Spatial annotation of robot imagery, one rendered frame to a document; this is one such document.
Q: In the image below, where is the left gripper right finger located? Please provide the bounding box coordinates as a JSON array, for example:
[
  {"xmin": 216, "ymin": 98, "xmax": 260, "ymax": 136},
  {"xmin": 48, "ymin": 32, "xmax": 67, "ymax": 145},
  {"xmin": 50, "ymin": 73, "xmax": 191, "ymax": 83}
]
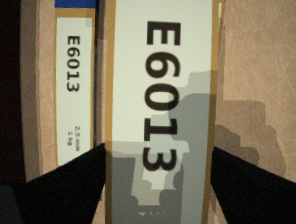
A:
[{"xmin": 210, "ymin": 146, "xmax": 296, "ymax": 224}]

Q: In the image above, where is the dark red low platform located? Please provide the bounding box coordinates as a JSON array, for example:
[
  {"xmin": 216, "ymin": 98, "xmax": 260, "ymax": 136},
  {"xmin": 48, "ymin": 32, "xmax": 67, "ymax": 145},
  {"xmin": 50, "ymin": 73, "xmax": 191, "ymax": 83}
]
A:
[{"xmin": 0, "ymin": 0, "xmax": 26, "ymax": 183}]

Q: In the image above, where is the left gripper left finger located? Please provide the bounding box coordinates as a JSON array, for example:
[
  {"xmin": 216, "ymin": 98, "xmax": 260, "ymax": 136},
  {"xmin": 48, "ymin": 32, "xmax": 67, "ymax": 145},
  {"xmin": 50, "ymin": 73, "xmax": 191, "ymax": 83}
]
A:
[{"xmin": 0, "ymin": 143, "xmax": 106, "ymax": 224}]

